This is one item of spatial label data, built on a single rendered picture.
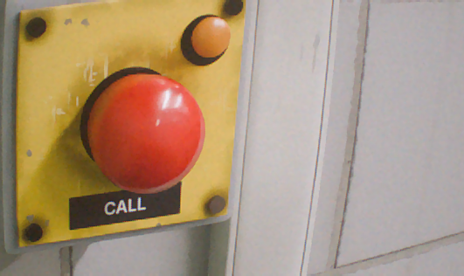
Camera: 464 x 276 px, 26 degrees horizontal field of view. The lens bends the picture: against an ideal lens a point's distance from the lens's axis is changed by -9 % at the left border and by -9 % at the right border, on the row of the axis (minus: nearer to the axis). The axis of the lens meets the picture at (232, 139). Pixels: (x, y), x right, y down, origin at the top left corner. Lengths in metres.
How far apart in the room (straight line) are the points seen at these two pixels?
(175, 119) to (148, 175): 0.02
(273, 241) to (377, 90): 0.09
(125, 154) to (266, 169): 0.15
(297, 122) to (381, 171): 0.08
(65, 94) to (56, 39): 0.02
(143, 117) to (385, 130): 0.22
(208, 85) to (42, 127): 0.07
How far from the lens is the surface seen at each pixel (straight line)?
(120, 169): 0.34
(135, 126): 0.34
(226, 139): 0.39
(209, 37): 0.36
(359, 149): 0.53
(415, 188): 0.57
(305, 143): 0.49
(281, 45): 0.46
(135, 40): 0.36
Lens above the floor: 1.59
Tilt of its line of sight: 22 degrees down
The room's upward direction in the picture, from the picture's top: 5 degrees clockwise
